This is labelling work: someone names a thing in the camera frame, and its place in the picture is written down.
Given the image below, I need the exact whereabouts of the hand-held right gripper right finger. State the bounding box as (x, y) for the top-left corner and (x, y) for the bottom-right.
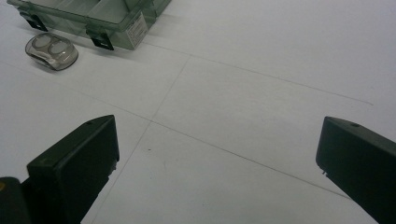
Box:
(315, 116), (396, 224)

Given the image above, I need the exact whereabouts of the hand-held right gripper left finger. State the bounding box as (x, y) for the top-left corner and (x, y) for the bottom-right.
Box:
(26, 114), (120, 224)

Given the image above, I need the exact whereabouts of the small clear plastic case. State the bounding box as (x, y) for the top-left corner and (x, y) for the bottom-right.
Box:
(24, 32), (79, 72)

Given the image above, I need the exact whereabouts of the clear plastic organizer box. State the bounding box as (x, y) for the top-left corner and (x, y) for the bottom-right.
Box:
(7, 0), (173, 51)

